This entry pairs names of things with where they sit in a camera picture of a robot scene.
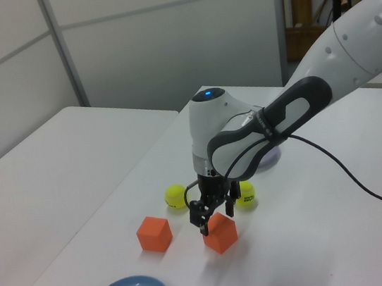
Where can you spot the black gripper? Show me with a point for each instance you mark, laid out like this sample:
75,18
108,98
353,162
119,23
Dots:
211,188

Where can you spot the orange cube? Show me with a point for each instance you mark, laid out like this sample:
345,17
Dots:
222,238
152,237

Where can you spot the yellow tennis ball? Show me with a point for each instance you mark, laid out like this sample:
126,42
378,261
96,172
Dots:
247,197
175,196

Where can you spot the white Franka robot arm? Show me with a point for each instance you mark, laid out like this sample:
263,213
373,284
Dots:
357,37

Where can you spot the purple plate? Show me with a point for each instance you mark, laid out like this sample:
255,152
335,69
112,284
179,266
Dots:
271,160

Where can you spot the brown cardboard box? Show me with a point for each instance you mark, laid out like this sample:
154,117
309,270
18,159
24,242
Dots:
305,41

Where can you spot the grey metal partition post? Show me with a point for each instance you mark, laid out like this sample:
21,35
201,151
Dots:
59,44
280,13

